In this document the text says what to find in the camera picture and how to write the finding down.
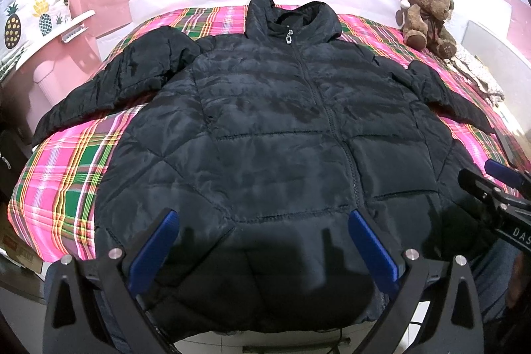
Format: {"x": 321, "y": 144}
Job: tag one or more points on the pink plaid bed sheet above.
{"x": 52, "y": 206}

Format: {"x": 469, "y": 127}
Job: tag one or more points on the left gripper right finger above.
{"x": 453, "y": 322}

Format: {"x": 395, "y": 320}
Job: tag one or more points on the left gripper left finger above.
{"x": 73, "y": 320}

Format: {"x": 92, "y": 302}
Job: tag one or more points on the beige patterned folded cloth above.
{"x": 480, "y": 79}

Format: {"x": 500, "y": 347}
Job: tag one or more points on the white wall shelf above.
{"x": 76, "y": 27}

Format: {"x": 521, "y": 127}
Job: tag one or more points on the black puffer jacket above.
{"x": 264, "y": 142}

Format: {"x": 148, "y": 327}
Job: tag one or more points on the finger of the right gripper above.
{"x": 505, "y": 174}

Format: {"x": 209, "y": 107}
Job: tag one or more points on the pineapple print curtain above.
{"x": 25, "y": 23}

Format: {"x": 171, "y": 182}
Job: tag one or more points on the white bed headboard panel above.
{"x": 510, "y": 69}

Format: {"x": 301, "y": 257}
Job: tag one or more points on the brown teddy bear santa hat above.
{"x": 423, "y": 26}

